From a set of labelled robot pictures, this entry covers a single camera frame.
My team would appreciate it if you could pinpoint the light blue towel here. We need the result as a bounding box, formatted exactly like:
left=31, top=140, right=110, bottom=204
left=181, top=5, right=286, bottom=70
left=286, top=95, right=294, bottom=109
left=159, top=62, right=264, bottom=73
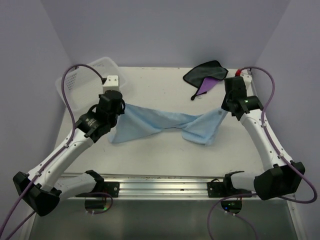
left=108, top=104, right=228, bottom=146

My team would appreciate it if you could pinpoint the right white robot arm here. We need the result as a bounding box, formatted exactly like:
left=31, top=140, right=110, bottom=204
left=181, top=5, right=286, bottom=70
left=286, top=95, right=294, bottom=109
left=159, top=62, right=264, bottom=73
left=221, top=76, right=305, bottom=200

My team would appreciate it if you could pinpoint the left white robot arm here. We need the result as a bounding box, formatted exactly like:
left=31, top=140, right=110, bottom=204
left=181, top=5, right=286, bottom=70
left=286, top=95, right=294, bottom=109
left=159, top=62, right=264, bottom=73
left=13, top=90, right=126, bottom=217

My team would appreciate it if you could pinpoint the white perforated plastic basket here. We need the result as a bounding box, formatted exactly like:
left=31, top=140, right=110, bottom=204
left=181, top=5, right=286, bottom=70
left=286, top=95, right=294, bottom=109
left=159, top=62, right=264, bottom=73
left=64, top=57, right=127, bottom=113

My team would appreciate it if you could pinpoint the dark grey purple cloth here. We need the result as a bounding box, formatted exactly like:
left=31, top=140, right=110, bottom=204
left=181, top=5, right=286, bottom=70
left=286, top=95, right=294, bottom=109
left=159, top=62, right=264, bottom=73
left=182, top=60, right=229, bottom=101

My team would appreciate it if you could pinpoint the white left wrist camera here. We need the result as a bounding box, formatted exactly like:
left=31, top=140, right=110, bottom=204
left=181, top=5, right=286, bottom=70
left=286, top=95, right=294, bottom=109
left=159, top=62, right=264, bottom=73
left=102, top=75, right=120, bottom=94

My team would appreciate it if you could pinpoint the red cable connector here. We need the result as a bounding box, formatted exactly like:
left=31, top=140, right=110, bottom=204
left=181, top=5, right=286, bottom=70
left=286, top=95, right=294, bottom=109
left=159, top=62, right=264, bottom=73
left=235, top=69, right=242, bottom=77

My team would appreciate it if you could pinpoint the aluminium mounting rail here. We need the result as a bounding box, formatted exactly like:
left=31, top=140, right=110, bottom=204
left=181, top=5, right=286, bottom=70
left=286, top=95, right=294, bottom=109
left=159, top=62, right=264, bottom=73
left=59, top=174, right=296, bottom=201

